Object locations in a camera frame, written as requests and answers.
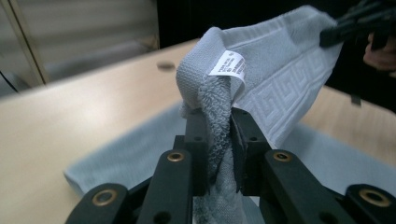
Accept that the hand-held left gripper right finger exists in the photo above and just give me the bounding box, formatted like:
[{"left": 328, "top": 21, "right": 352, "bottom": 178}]
[{"left": 230, "top": 106, "right": 273, "bottom": 197}]

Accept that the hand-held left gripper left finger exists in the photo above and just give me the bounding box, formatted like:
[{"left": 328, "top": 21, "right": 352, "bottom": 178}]
[{"left": 173, "top": 108, "right": 210, "bottom": 197}]

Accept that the black wall cable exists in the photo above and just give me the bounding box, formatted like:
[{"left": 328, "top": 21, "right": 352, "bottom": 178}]
[{"left": 0, "top": 70, "right": 19, "bottom": 93}]

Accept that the grey towel with label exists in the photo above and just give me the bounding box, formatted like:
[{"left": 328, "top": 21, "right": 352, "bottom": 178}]
[{"left": 156, "top": 0, "right": 396, "bottom": 114}]

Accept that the black table grommet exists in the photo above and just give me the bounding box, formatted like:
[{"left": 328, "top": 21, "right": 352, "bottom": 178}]
[{"left": 156, "top": 61, "right": 177, "bottom": 71}]

